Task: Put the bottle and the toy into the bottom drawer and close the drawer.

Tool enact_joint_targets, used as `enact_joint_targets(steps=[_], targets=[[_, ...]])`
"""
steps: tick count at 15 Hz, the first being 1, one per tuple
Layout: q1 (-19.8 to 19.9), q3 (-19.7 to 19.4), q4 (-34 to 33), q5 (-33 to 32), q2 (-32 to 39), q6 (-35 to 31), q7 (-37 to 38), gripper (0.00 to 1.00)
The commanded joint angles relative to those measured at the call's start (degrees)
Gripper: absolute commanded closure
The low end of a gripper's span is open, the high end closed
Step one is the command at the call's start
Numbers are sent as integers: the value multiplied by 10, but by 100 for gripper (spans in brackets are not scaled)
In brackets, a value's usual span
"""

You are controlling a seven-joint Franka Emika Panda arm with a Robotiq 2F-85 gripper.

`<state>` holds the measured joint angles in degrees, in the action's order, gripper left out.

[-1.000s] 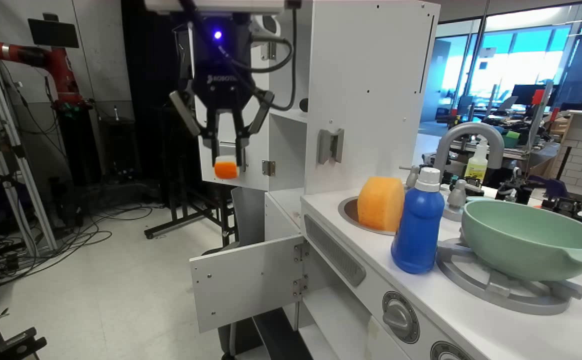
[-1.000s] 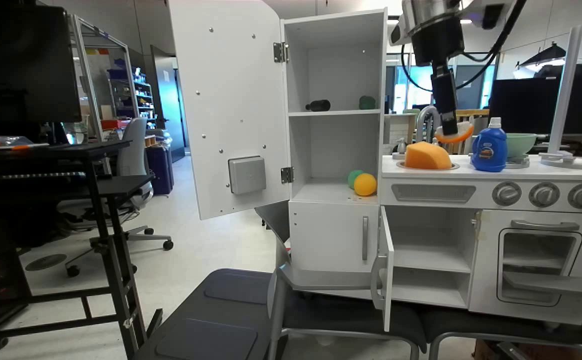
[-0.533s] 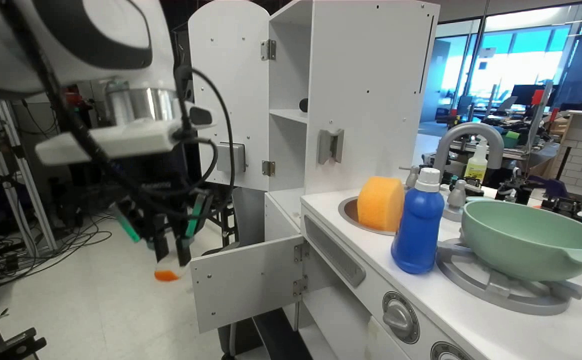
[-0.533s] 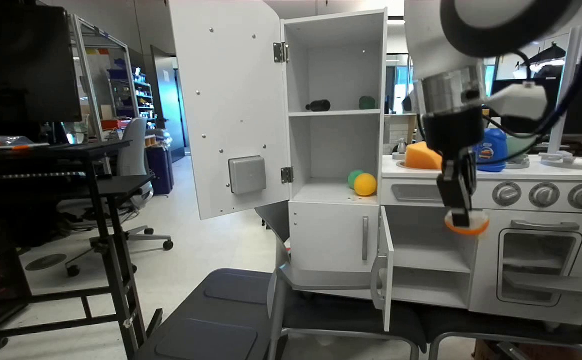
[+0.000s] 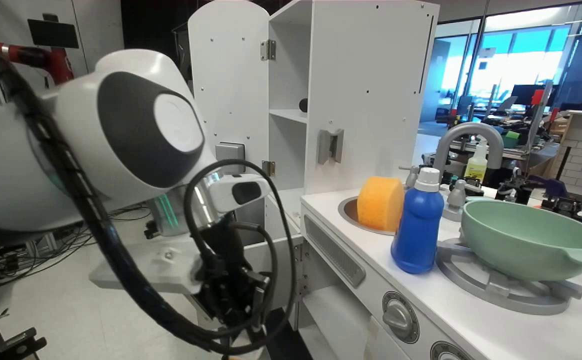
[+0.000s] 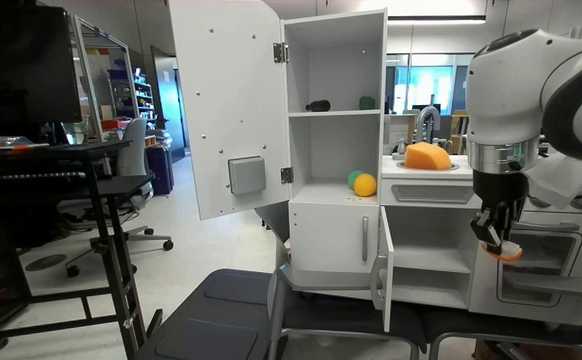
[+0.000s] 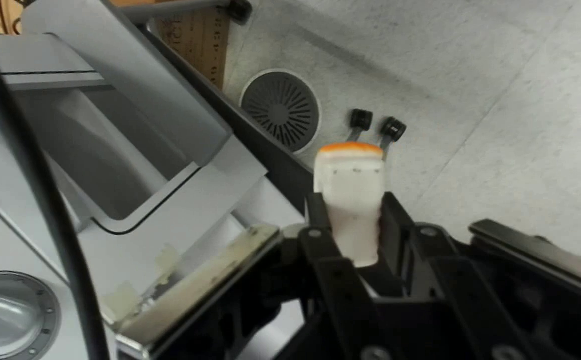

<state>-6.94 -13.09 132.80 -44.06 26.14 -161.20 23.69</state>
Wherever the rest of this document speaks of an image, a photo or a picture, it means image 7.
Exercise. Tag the wooden panel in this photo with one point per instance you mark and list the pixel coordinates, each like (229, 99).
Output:
(197, 47)

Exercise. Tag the round dark floor grille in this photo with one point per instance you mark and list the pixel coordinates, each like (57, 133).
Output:
(281, 110)

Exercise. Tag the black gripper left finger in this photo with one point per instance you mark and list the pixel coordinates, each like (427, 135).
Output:
(251, 293)

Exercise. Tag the grey leg black foot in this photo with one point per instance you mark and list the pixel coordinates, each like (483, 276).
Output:
(363, 120)
(393, 128)

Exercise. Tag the white toast toy orange crust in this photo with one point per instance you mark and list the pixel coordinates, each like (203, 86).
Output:
(351, 200)

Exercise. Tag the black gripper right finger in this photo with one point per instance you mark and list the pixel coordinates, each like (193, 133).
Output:
(503, 293)

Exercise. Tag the grey stove knob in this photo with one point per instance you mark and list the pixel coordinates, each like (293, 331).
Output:
(11, 316)

